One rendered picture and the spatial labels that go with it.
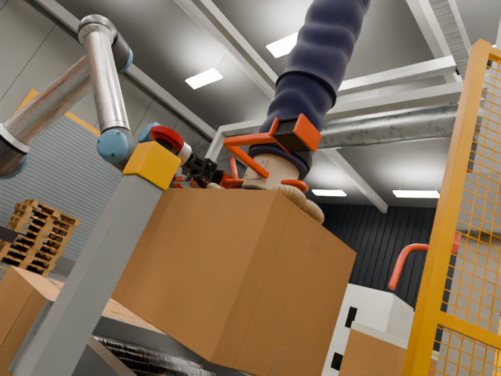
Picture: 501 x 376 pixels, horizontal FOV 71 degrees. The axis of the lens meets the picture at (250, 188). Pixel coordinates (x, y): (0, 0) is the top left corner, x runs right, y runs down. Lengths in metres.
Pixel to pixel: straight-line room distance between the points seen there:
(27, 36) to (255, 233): 11.13
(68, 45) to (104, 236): 11.37
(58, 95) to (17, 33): 10.16
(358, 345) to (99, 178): 9.65
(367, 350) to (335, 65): 1.95
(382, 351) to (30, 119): 2.40
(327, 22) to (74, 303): 1.24
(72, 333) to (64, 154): 10.52
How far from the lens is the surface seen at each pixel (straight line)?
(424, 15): 6.73
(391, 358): 2.74
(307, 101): 1.26
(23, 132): 1.59
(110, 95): 1.22
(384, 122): 7.41
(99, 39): 1.40
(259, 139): 0.92
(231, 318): 0.80
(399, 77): 3.50
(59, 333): 0.65
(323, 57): 1.36
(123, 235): 0.65
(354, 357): 2.74
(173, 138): 0.69
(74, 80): 1.55
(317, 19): 1.51
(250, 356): 0.87
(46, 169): 10.99
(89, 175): 11.26
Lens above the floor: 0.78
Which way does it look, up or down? 19 degrees up
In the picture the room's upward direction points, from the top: 22 degrees clockwise
